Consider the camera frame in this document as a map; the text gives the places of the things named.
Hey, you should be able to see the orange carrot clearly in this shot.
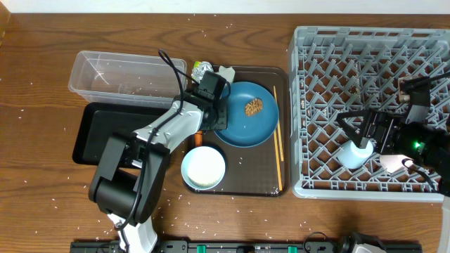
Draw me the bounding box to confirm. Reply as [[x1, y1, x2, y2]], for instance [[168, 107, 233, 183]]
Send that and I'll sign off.
[[194, 131, 203, 147]]

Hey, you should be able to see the small pink bowl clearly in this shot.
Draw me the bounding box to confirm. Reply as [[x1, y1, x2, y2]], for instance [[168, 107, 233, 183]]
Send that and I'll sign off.
[[379, 155, 413, 174]]

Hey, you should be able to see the grey dishwasher rack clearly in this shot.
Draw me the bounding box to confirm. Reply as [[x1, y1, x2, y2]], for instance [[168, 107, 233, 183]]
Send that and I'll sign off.
[[288, 26, 449, 202]]

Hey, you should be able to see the wooden chopstick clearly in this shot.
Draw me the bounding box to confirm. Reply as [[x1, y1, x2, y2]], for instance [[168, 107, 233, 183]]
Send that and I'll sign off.
[[274, 131, 283, 191], [273, 86, 284, 162]]

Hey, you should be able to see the wooden chopstick right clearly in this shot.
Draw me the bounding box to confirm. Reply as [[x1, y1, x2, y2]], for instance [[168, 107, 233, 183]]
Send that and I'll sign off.
[[273, 86, 284, 162]]

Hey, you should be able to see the light blue bowl with rice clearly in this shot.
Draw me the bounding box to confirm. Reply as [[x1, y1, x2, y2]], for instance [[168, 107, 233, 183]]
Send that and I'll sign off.
[[181, 146, 226, 190]]

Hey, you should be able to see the light blue cup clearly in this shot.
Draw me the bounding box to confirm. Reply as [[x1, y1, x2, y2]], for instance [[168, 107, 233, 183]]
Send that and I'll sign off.
[[337, 141, 374, 169]]

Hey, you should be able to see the brown cookie food scrap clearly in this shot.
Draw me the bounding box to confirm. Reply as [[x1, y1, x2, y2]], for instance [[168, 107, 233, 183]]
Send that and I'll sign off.
[[244, 98, 263, 117]]

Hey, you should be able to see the brown serving tray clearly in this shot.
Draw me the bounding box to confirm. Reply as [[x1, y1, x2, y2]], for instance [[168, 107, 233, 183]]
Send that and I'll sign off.
[[202, 66, 290, 197]]

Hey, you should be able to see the dark blue plate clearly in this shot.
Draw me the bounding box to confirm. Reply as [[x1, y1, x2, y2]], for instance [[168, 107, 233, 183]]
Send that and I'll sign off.
[[214, 82, 279, 148]]

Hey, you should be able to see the crumpled aluminium foil ball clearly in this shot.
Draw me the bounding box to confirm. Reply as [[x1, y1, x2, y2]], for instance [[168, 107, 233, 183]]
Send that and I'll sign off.
[[191, 61, 214, 83]]

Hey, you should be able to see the black plastic tray bin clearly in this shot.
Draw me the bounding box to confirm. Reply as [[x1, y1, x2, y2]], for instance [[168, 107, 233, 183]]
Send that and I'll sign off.
[[72, 103, 166, 165]]

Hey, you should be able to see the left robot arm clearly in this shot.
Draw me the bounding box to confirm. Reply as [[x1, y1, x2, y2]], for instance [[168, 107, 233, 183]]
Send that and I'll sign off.
[[89, 90, 230, 252]]

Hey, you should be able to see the crumpled white paper napkin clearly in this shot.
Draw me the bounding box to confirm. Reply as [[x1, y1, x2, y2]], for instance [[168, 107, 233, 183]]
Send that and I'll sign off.
[[217, 65, 236, 84]]

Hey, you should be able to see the clear plastic bin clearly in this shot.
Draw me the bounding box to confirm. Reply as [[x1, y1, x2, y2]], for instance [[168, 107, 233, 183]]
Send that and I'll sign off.
[[68, 51, 187, 108]]

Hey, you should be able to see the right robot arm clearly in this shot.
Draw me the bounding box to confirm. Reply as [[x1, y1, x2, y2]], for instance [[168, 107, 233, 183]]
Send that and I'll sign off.
[[337, 110, 449, 252]]

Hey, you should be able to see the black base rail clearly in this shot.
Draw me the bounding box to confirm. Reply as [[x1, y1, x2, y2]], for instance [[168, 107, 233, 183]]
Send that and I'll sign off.
[[69, 231, 423, 253]]

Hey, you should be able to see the wooden chopstick left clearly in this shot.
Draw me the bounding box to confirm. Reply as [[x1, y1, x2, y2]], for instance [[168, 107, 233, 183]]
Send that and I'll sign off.
[[274, 131, 283, 191]]

